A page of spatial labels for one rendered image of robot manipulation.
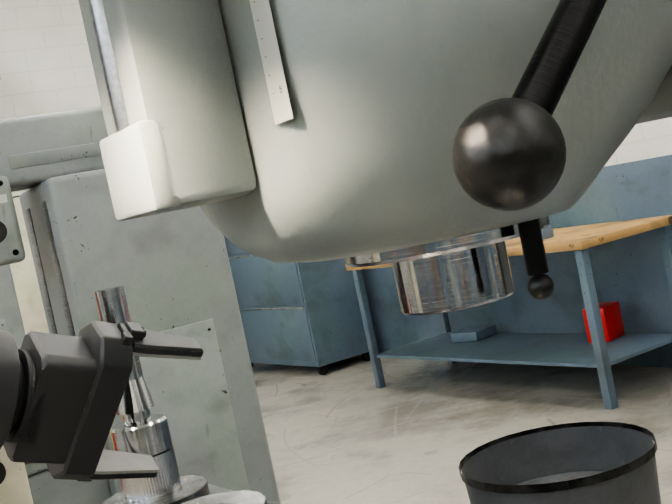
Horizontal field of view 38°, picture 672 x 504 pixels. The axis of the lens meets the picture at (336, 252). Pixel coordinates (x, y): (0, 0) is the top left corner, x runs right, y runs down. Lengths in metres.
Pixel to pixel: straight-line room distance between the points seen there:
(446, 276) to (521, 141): 0.14
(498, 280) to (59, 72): 9.65
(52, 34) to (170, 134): 9.75
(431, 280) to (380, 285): 7.55
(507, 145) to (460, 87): 0.06
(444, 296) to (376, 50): 0.12
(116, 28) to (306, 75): 0.07
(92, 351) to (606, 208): 5.41
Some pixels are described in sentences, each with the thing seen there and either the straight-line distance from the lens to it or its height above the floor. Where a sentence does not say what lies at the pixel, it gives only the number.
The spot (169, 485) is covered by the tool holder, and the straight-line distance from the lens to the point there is 0.83.
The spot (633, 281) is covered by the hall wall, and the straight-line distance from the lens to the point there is 6.01.
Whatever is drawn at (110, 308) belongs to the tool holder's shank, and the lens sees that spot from 0.82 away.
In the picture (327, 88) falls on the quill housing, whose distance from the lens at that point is 0.31.
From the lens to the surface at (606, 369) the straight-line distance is 5.23.
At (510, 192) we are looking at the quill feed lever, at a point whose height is 1.32.
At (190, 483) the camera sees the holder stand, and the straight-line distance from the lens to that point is 0.85.
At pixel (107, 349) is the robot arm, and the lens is 0.72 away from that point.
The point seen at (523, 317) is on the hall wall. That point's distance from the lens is 6.73.
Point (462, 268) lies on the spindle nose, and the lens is 0.39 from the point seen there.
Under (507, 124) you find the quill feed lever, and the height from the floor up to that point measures 1.34.
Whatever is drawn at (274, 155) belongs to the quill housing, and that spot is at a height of 1.35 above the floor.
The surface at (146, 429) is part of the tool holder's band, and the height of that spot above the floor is 1.18.
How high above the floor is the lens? 1.33
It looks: 3 degrees down
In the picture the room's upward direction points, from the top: 12 degrees counter-clockwise
